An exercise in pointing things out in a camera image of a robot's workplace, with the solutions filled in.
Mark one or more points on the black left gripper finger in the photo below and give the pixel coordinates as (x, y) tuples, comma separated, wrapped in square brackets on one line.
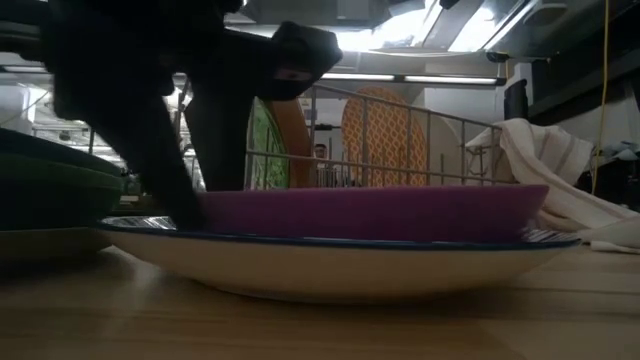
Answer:
[(220, 140), (155, 165)]

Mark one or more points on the yellow-green transparent plate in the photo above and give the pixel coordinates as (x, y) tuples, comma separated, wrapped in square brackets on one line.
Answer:
[(267, 145)]

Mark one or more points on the brown wooden plate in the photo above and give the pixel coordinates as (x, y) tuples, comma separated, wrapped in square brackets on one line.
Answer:
[(296, 145)]

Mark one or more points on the orange patterned deep plate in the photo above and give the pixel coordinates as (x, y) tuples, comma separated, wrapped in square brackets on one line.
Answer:
[(385, 135)]

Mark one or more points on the blue white striped plate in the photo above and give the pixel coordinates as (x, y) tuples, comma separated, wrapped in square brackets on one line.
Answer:
[(325, 270)]

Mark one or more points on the purple plate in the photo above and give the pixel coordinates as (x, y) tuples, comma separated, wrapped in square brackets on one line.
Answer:
[(375, 215)]

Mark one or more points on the person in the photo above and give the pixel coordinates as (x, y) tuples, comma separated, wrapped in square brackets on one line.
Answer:
[(320, 152)]

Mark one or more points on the grey plate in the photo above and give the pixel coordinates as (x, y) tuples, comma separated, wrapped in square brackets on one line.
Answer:
[(50, 245)]

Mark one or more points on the bright ceiling light panel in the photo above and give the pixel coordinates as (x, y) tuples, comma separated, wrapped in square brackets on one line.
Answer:
[(390, 30)]

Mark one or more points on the long fluorescent light strip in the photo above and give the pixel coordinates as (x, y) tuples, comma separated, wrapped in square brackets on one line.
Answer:
[(425, 79)]

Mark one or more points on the black rectangular object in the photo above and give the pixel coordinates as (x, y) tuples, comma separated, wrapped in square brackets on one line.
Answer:
[(515, 100)]

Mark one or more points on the white striped dish towel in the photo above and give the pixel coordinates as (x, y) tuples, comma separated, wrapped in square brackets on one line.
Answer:
[(550, 165)]

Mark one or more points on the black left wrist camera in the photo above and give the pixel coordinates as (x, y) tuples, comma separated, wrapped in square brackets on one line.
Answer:
[(305, 50)]

